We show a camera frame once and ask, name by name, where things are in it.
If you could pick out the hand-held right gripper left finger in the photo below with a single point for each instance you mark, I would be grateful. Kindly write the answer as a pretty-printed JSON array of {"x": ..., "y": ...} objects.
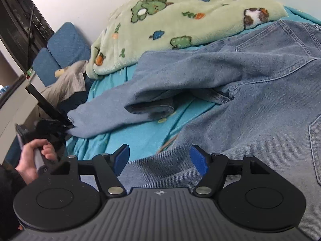
[{"x": 123, "y": 159}]

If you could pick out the beige cloth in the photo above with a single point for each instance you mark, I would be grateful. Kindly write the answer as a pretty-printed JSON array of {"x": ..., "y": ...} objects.
[{"x": 67, "y": 80}]

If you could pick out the person's left forearm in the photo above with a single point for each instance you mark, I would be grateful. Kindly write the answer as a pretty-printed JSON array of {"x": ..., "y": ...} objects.
[{"x": 10, "y": 193}]

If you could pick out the person's left hand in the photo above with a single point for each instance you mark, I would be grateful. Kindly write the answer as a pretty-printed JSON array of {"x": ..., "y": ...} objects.
[{"x": 26, "y": 160}]

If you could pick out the blue covered chair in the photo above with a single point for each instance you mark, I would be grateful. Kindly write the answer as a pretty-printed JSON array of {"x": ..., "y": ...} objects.
[
  {"x": 10, "y": 155},
  {"x": 44, "y": 67},
  {"x": 67, "y": 42}
]

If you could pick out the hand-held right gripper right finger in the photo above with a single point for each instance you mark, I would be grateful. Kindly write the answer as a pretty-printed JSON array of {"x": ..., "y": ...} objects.
[{"x": 199, "y": 160}]

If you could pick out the blue denim jeans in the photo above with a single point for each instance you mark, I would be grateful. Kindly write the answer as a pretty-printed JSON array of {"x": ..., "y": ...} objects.
[{"x": 250, "y": 93}]

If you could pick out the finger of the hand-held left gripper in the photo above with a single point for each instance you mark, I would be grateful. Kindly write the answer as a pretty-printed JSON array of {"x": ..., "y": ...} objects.
[{"x": 67, "y": 126}]

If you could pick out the green printed fleece blanket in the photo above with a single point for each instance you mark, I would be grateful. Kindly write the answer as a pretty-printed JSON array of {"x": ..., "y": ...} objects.
[{"x": 175, "y": 17}]

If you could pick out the grey and white table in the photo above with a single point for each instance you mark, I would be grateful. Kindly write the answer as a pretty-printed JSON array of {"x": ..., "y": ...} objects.
[{"x": 15, "y": 113}]

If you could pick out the teal printed bed sheet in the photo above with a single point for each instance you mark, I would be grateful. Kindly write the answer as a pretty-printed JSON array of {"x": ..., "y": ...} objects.
[{"x": 155, "y": 135}]

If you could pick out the dark window grille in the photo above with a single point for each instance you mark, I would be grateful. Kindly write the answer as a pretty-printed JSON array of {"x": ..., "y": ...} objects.
[{"x": 17, "y": 22}]

